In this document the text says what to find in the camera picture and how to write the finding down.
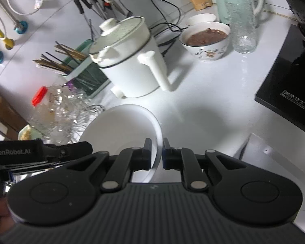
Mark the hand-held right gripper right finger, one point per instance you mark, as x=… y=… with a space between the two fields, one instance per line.
x=165 y=157

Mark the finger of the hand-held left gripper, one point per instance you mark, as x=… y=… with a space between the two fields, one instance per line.
x=73 y=150
x=10 y=176

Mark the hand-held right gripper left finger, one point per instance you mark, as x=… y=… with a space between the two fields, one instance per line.
x=148 y=155

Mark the plain white ceramic bowl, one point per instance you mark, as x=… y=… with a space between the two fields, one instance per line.
x=117 y=132

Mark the person's left hand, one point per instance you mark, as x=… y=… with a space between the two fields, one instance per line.
x=0 y=211

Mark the dried noodles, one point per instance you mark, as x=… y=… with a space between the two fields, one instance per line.
x=25 y=133

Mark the green colander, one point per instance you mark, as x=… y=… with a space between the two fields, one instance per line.
x=38 y=132

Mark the clear glass cup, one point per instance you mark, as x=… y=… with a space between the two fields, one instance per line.
x=66 y=101
x=78 y=117

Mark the wooden cutting board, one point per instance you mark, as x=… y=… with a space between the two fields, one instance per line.
x=2 y=106

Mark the glass jar with red lid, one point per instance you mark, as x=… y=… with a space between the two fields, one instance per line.
x=39 y=96

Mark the small purple object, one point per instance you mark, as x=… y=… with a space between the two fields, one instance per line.
x=71 y=85

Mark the green chopstick holder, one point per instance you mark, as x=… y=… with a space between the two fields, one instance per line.
x=89 y=81

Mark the bunch of chopsticks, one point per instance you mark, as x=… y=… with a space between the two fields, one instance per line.
x=56 y=66

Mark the white electric cooking pot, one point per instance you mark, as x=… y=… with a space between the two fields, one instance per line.
x=132 y=66

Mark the floral bowl with brown food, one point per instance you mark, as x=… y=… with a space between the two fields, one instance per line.
x=208 y=53

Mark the black induction cooktop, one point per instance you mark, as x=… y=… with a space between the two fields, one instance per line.
x=282 y=81

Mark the tall textured drinking glass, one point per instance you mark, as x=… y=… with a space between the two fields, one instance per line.
x=241 y=38

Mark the small white bowl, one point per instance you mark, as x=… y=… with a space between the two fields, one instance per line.
x=200 y=19

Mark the hanging utensils and scissors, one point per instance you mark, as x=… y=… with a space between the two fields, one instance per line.
x=91 y=7

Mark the black wok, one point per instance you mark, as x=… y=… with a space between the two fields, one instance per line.
x=302 y=10

